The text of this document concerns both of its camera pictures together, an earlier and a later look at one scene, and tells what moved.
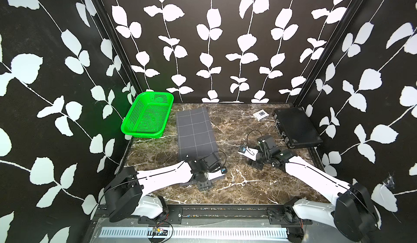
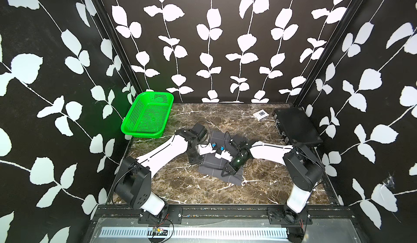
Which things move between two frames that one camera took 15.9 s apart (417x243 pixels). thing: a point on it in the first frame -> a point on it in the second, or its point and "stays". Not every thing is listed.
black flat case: (296, 128) stays
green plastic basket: (147, 115) stays
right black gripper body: (261, 159) -> (237, 162)
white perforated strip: (196, 232) stays
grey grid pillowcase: (195, 138) -> (214, 165)
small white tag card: (260, 115) stays
